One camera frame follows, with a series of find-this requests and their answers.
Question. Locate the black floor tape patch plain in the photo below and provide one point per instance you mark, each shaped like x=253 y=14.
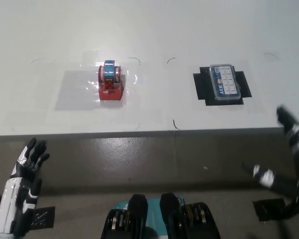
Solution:
x=267 y=209

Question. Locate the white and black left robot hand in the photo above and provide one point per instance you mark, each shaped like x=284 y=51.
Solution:
x=11 y=199

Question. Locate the black floor tape patch scribbled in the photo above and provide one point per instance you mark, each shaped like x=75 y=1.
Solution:
x=44 y=217

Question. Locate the red tape dispenser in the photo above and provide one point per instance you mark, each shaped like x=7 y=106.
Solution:
x=110 y=90

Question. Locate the black tape patch cross shaped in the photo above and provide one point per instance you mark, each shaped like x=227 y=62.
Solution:
x=201 y=85

